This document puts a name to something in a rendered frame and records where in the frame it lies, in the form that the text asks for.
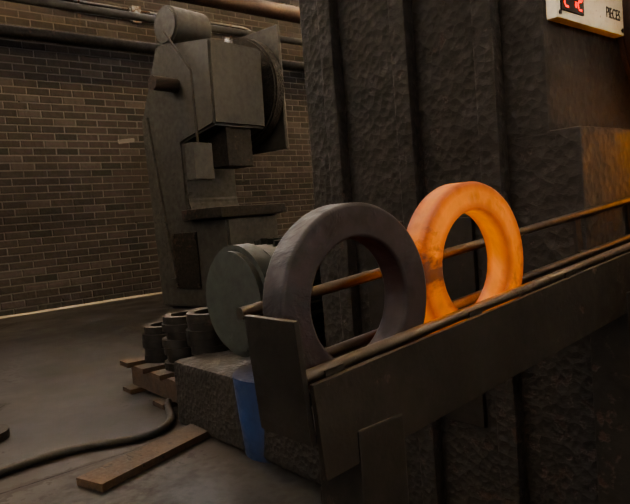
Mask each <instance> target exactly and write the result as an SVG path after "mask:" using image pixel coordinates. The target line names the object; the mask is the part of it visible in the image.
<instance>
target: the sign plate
mask: <svg viewBox="0 0 630 504"><path fill-rule="evenodd" d="M575 1H576V5H577V8H575ZM565 4H566V5H569V8H568V7H565ZM565 4H564V0H546V15H547V20H549V21H553V22H556V23H560V24H564V25H567V26H571V27H574V28H578V29H582V30H585V31H589V32H593V33H596V34H600V35H603V36H607V37H611V38H618V37H622V36H624V29H623V8H622V0H583V1H582V3H579V9H581V10H582V12H581V11H579V9H578V0H565Z"/></svg>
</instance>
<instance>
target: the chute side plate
mask: <svg viewBox="0 0 630 504"><path fill-rule="evenodd" d="M627 292H630V251H629V252H627V253H624V254H622V255H619V256H617V257H615V258H612V259H610V260H607V261H605V262H603V263H600V264H598V265H595V266H593V267H591V268H588V269H586V270H583V271H581V272H579V273H576V274H574V275H571V276H569V277H567V278H564V279H562V280H559V281H557V282H555V283H552V284H550V285H547V286H545V287H543V288H540V289H538V290H535V291H533V292H531V293H528V294H526V295H523V296H521V297H519V298H516V299H514V300H511V301H509V302H507V303H504V304H502V305H499V306H497V307H495V308H492V309H490V310H487V311H485V312H483V313H480V314H478V315H475V316H473V317H471V318H468V319H466V320H463V321H461V322H459V323H456V324H454V325H451V326H449V327H446V328H444V329H442V330H439V331H437V332H434V333H432V334H430V335H427V336H425V337H422V338H420V339H418V340H415V341H413V342H410V343H408V344H406V345H403V346H401V347H398V348H396V349H394V350H391V351H389V352H386V353H384V354H382V355H379V356H377V357H374V358H372V359H370V360H367V361H365V362H362V363H360V364H358V365H355V366H353V367H350V368H348V369H346V370H343V371H341V372H338V373H336V374H334V375H331V376H329V377H326V378H324V379H322V380H319V381H317V382H314V383H312V384H310V385H309V388H310V394H311V401H312V408H313V415H314V422H315V429H316V435H317V442H318V449H319V456H320V463H321V470H322V477H323V480H325V481H329V480H331V479H333V478H334V477H336V476H338V475H340V474H341V473H343V472H345V471H347V470H349V469H350V468H352V467H354V466H356V465H357V464H359V463H360V460H359V448H358V435H357V433H358V431H359V430H360V429H363V428H365V427H368V426H370V425H373V424H375V423H378V422H380V421H383V420H385V419H388V418H390V417H393V416H395V415H398V414H400V413H401V414H402V415H403V423H404V437H407V436H409V435H411V434H413V433H414V432H416V431H418V430H420V429H421V428H423V427H425V426H427V425H429V424H430V423H432V422H434V421H436V420H437V419H439V418H441V417H443V416H445V415H446V414H448V413H450V412H452V411H453V410H455V409H457V408H459V407H461V406H462V405H464V404H466V403H468V402H469V401H471V400H473V399H475V398H477V397H478V396H480V395H482V394H484V393H485V392H487V391H489V390H491V389H493V388H494V387H496V386H498V385H500V384H501V383H503V382H505V381H507V380H509V379H510V378H512V377H514V376H516V375H517V374H519V373H521V372H523V371H525V370H526V369H528V368H530V367H532V366H533V365H535V364H537V363H539V362H541V361H542V360H544V359H546V358H548V357H549V356H551V355H553V354H555V353H557V352H558V351H560V350H562V349H564V348H565V347H567V346H569V345H571V344H572V343H574V342H576V341H578V340H580V339H581V338H583V337H585V336H587V335H588V334H590V333H592V332H594V331H596V330H597V329H599V328H601V327H603V326H604V325H606V324H608V323H610V322H612V321H613V320H615V319H617V318H619V317H620V316H622V315H624V314H626V313H627V298H626V293H627Z"/></svg>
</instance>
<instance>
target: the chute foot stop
mask: <svg viewBox="0 0 630 504"><path fill-rule="evenodd" d="M244 320H245V326H246V333H247V339H248V345H249V352H250V358H251V365H252V371H253V377H254V384H255V390H256V397H257V403H258V409H259V416H260V422H261V428H263V429H266V430H268V431H271V432H274V433H276V434H279V435H282V436H284V437H287V438H290V439H292V440H295V441H298V442H300V443H303V444H306V445H309V446H311V447H312V446H314V445H316V444H317V443H316V436H315V429H314V422H313V416H312V409H311V402H310V395H309V388H308V381H307V375H306V368H305V361H304V354H303V347H302V340H301V334H300V327H299V321H297V320H289V319H281V318H274V317H266V316H258V315H251V314H248V315H245V316H244Z"/></svg>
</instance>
